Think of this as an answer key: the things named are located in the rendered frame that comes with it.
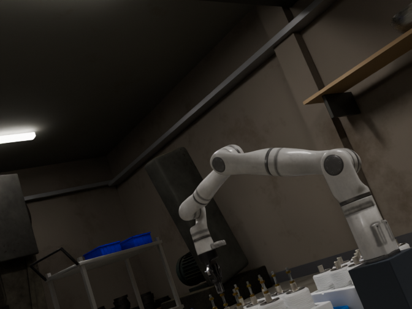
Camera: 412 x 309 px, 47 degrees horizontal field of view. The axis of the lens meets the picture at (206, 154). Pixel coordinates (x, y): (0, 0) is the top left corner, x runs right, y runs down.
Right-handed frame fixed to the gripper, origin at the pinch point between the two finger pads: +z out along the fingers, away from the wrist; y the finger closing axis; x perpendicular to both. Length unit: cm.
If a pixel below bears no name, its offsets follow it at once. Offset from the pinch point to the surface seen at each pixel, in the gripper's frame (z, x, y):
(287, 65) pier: -169, 42, -298
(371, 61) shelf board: -113, 107, -210
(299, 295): 12.2, 26.9, -2.7
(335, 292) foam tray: 18.4, 36.0, -29.3
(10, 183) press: -199, -343, -326
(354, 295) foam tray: 21, 43, -22
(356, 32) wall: -158, 112, -262
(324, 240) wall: 6, 5, -337
